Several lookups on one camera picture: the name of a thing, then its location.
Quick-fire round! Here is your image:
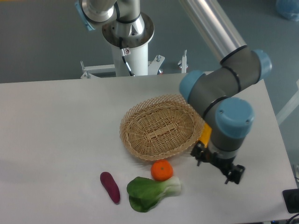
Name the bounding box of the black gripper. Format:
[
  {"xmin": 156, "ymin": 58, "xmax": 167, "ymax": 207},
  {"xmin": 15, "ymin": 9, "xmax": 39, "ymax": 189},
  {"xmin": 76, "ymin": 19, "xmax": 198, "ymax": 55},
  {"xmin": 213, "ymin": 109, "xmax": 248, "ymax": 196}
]
[{"xmin": 190, "ymin": 142, "xmax": 245, "ymax": 184}]

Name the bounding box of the green bok choy vegetable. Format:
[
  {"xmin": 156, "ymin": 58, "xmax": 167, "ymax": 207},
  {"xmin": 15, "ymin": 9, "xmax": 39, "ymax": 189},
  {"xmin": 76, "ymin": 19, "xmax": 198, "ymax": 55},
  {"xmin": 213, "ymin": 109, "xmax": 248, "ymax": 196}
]
[{"xmin": 127, "ymin": 176, "xmax": 182, "ymax": 213}]

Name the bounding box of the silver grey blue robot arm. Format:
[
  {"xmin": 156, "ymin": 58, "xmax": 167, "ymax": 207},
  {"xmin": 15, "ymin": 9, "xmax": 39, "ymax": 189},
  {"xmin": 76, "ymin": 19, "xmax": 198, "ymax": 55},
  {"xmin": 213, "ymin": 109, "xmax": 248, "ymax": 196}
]
[{"xmin": 75, "ymin": 0, "xmax": 272, "ymax": 183}]

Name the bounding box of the orange mandarin fruit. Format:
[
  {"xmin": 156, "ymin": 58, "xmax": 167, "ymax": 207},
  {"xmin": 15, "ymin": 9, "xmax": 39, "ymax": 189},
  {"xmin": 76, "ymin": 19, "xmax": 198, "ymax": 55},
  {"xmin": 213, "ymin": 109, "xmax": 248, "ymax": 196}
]
[{"xmin": 150, "ymin": 160, "xmax": 173, "ymax": 181}]

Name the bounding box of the woven wicker basket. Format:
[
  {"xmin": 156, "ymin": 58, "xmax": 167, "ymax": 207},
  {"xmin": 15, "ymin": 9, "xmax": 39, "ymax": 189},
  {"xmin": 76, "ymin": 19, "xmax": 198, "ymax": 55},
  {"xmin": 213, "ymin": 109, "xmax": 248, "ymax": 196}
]
[{"xmin": 120, "ymin": 94, "xmax": 205, "ymax": 161}]

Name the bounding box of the black device at table edge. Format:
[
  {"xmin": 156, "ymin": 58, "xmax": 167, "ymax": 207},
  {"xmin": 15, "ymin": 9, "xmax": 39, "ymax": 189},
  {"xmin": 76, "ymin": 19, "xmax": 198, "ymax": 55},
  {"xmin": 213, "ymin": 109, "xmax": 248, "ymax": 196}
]
[{"xmin": 282, "ymin": 189, "xmax": 299, "ymax": 213}]

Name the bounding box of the purple sweet potato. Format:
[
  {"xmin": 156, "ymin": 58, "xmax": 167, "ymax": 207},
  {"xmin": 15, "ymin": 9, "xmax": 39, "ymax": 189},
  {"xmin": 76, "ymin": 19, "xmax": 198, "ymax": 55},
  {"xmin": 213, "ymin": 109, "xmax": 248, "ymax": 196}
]
[{"xmin": 100, "ymin": 172, "xmax": 121, "ymax": 204}]

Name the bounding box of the blue plastic bag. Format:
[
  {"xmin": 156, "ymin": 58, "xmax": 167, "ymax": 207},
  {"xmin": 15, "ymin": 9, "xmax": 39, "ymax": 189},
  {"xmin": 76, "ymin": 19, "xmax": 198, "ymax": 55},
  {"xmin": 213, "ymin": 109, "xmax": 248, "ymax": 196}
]
[{"xmin": 276, "ymin": 0, "xmax": 299, "ymax": 21}]

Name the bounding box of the white table leg frame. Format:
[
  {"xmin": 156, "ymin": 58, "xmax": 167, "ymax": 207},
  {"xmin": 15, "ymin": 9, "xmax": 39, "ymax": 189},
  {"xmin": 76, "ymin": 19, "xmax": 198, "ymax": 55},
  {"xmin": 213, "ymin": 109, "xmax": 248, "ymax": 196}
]
[{"xmin": 276, "ymin": 80, "xmax": 299, "ymax": 126}]

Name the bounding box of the black cable on pedestal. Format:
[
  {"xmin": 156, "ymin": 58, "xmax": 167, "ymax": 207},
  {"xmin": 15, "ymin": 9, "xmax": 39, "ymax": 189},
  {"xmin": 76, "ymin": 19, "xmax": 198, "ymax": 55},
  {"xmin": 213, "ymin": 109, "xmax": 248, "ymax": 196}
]
[{"xmin": 118, "ymin": 36, "xmax": 135, "ymax": 77}]

